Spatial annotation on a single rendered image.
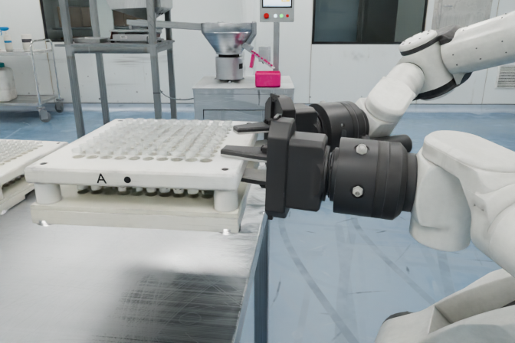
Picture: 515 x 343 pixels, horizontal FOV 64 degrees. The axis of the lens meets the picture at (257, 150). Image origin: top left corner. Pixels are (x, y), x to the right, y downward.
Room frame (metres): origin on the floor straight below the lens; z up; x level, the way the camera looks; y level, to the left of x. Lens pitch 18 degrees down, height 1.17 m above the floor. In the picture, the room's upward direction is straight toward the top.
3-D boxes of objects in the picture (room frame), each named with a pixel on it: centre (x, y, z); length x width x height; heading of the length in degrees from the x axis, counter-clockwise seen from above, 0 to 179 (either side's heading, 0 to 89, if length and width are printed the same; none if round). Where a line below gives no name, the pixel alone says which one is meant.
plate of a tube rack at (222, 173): (0.55, 0.13, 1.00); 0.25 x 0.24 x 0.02; 174
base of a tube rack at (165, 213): (0.55, 0.13, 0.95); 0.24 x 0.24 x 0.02; 84
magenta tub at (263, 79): (2.60, -0.06, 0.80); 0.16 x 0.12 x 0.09; 89
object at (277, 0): (2.94, -0.13, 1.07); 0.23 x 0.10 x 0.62; 89
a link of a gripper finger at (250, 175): (0.48, 0.01, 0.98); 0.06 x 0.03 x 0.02; 76
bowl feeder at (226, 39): (2.86, 0.13, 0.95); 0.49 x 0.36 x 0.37; 89
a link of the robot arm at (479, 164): (0.39, -0.22, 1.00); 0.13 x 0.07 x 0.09; 12
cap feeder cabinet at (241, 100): (2.80, 0.08, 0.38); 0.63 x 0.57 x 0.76; 89
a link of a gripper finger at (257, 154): (0.48, 0.01, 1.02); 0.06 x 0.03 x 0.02; 76
